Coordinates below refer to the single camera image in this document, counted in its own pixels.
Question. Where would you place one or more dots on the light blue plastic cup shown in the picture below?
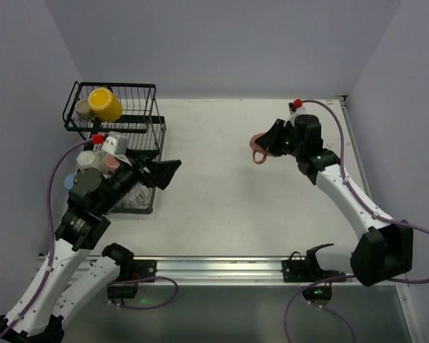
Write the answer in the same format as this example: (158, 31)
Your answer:
(69, 181)

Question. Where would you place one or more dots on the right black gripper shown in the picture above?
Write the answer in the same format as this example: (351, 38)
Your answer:
(278, 133)

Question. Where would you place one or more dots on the pink speckled mug in rack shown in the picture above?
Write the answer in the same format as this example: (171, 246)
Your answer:
(109, 164)

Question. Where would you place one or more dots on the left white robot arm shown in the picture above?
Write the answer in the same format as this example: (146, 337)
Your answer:
(52, 301)

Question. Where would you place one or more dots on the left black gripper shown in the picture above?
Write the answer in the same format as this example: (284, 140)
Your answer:
(143, 168)

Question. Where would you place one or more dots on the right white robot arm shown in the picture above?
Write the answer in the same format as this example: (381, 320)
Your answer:
(384, 250)

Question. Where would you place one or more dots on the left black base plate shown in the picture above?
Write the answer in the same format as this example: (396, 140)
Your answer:
(136, 269)

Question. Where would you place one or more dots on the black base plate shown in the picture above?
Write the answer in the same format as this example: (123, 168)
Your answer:
(306, 268)
(136, 269)

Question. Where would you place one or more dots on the white hexagonal cup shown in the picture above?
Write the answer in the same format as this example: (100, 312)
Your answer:
(90, 159)

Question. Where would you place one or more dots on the aluminium mounting rail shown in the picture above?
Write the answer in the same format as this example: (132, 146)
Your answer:
(202, 271)

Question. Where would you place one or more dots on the beige speckled ceramic cup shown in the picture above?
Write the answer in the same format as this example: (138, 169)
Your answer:
(83, 110)

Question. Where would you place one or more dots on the black wire dish rack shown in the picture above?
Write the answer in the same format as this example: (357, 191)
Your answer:
(141, 121)

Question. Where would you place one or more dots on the clear glass cup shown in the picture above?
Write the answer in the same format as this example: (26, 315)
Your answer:
(136, 198)

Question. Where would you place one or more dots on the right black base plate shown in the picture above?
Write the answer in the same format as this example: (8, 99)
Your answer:
(306, 268)

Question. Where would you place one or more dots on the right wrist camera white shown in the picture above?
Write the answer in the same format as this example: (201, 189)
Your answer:
(296, 109)

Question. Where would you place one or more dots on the pink square mug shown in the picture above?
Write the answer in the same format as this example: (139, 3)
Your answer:
(256, 149)

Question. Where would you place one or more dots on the yellow mug black handle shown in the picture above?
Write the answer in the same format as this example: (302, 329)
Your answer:
(105, 105)

